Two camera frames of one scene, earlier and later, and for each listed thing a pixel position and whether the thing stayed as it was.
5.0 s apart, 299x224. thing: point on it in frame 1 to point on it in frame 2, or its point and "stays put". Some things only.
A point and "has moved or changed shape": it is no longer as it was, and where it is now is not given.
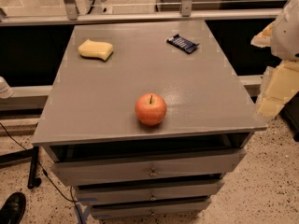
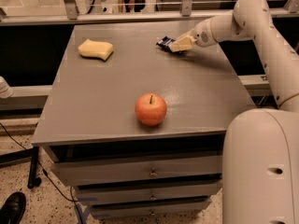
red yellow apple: (150, 109) stays put
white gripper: (287, 36) to (201, 35)
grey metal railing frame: (29, 98) stays put
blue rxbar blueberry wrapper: (183, 44) has moved or changed shape
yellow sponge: (94, 49) stays put
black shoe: (13, 210) stays put
